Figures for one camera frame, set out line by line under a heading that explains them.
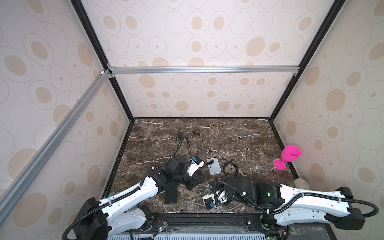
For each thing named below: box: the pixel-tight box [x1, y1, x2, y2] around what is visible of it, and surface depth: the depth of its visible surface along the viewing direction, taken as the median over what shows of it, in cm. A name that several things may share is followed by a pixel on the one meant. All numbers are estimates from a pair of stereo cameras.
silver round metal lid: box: [294, 178, 310, 190], surface depth 73 cm
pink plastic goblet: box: [273, 144, 301, 171], surface depth 85 cm
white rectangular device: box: [206, 157, 222, 176], surface depth 94 cm
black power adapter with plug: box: [192, 156, 202, 165], surface depth 69 cm
